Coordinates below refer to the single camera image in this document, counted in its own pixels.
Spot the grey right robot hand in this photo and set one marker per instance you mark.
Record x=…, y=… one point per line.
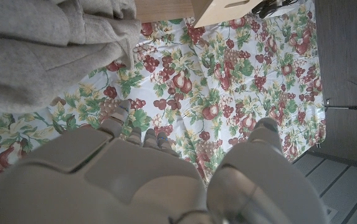
x=119, y=180

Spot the floral fruit print backdrop cloth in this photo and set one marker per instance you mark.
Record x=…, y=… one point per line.
x=228, y=93

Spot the light wooden drawer box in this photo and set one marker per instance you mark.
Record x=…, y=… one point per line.
x=215, y=11

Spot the beige fleece coat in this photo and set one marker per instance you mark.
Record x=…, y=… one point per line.
x=41, y=56

